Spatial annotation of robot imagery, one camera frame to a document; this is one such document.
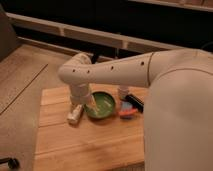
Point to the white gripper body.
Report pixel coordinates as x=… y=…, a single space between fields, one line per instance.
x=80 y=94

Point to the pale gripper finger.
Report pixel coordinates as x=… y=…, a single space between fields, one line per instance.
x=93 y=105

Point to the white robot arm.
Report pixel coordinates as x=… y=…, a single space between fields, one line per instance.
x=178 y=111

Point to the green bowl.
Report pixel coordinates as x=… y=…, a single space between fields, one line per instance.
x=106 y=105

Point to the small white bottle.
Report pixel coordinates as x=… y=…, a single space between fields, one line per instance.
x=75 y=114

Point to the small cup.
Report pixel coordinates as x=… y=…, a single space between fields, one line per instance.
x=123 y=91

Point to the blue orange sponge toy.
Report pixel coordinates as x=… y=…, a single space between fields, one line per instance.
x=127 y=110

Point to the wooden table board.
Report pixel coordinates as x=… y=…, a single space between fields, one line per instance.
x=92 y=145

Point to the dark cabinet at left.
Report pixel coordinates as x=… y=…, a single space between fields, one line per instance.
x=8 y=39

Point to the black chair caster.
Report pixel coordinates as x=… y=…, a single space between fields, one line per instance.
x=13 y=163

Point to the white window ledge rail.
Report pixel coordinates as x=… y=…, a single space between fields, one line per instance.
x=89 y=35

